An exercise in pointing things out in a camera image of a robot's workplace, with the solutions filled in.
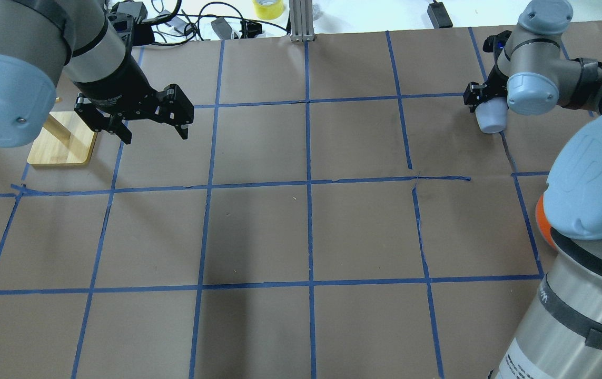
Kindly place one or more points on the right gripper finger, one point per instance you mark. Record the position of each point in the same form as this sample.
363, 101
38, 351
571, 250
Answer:
475, 94

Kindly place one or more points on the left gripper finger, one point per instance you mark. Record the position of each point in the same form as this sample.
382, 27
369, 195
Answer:
98, 122
176, 109

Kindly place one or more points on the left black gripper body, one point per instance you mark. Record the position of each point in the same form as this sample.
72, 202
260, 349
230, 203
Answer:
116, 84

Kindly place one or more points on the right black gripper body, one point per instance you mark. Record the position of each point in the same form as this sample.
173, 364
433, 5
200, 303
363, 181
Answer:
475, 96

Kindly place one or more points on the light blue plastic cup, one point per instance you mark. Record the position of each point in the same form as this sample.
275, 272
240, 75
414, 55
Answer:
492, 115

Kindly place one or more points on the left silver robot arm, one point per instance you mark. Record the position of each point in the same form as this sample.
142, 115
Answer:
42, 40

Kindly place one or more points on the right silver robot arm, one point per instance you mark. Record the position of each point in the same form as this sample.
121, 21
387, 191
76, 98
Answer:
560, 336

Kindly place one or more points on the wooden cup rack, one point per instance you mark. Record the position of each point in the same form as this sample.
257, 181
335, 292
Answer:
65, 140

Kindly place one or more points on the black power adapter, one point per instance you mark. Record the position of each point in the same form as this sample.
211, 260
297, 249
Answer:
438, 15

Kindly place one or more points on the yellow tape roll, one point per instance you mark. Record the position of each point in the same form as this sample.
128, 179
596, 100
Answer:
268, 9

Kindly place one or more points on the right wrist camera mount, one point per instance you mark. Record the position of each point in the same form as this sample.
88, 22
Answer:
496, 43

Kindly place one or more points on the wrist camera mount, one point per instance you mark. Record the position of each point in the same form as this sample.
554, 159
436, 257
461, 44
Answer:
126, 18
496, 43

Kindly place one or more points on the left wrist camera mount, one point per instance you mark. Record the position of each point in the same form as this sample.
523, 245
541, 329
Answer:
126, 18

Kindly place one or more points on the aluminium frame post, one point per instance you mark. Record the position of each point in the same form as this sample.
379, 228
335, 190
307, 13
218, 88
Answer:
301, 21

